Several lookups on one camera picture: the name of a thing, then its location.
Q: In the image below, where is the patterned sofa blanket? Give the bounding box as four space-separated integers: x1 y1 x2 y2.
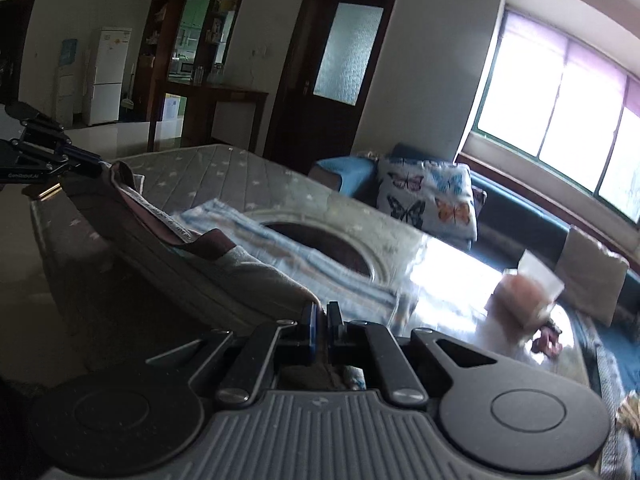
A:
594 338 640 480

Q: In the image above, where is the wooden console table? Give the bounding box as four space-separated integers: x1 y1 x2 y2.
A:
147 79 271 154

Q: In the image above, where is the light blue striped cloth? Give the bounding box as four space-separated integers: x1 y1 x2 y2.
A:
174 198 417 341

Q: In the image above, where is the small red item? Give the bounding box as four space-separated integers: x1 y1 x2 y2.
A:
531 322 564 357

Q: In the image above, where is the dark doorway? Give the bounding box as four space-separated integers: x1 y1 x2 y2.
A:
0 0 37 107

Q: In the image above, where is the dark wooden cabinet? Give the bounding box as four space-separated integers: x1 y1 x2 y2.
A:
132 0 251 152

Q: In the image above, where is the blue sofa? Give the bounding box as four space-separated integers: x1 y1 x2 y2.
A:
309 143 640 480

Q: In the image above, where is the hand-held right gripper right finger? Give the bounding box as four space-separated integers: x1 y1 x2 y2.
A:
326 302 512 407

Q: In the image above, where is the grey garment with maroon trim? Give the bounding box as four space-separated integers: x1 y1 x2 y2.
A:
62 159 322 337

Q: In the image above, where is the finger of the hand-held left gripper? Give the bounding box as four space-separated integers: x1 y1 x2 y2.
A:
48 143 111 179

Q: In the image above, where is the purple pillow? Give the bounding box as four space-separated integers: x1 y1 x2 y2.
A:
470 185 489 222

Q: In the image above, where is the large window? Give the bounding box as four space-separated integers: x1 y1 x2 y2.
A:
472 9 640 225

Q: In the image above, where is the purple roller blind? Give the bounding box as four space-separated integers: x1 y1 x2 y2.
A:
500 9 640 111

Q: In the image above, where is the dark wooden door frosted glass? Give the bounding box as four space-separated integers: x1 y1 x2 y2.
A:
262 0 404 176

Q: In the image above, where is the beige cushion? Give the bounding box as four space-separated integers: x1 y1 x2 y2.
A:
554 225 631 327

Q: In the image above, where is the white refrigerator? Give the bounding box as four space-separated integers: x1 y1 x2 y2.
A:
82 27 134 127

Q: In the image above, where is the tissue pack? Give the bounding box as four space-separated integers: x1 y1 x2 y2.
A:
484 250 567 332

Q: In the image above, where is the butterfly print pillow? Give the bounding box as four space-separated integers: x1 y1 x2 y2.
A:
375 154 479 244

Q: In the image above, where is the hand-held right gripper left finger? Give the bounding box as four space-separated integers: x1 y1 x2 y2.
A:
146 302 322 407

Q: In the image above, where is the water dispenser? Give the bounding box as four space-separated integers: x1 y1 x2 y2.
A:
53 39 82 127

